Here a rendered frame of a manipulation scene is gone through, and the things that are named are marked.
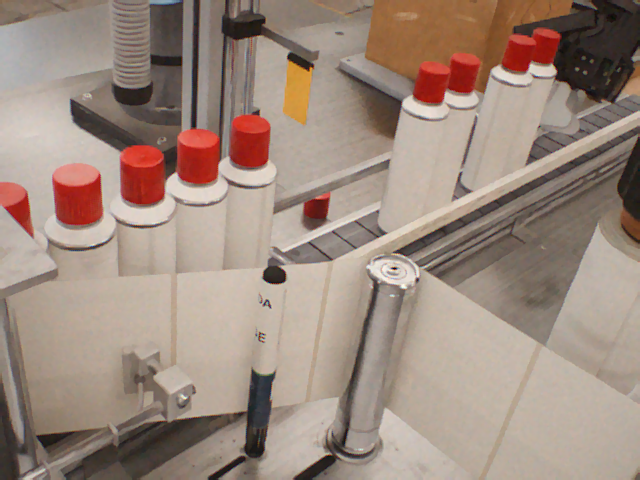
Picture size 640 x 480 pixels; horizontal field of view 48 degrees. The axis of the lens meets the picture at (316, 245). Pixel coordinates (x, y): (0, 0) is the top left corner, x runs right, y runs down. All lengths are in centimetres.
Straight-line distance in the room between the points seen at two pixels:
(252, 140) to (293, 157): 48
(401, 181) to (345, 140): 35
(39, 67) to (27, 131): 22
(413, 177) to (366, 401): 32
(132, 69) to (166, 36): 42
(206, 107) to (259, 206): 16
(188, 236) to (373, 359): 19
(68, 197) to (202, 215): 12
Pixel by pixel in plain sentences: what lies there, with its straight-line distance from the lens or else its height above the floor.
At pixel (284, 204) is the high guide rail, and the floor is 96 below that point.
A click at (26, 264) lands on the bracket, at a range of 36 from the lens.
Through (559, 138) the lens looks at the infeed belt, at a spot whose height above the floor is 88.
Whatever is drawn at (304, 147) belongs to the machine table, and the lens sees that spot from 111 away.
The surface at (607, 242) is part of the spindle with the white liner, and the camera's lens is 61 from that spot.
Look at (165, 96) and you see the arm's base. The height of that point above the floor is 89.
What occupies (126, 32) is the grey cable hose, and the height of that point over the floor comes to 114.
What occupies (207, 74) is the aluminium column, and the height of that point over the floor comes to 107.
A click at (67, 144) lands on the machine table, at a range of 109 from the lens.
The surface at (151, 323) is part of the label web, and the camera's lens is 50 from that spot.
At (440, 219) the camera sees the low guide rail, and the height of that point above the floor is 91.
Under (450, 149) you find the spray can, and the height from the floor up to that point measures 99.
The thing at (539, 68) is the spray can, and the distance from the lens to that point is 95.
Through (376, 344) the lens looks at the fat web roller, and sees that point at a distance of 52.
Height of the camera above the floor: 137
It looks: 36 degrees down
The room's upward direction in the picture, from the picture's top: 9 degrees clockwise
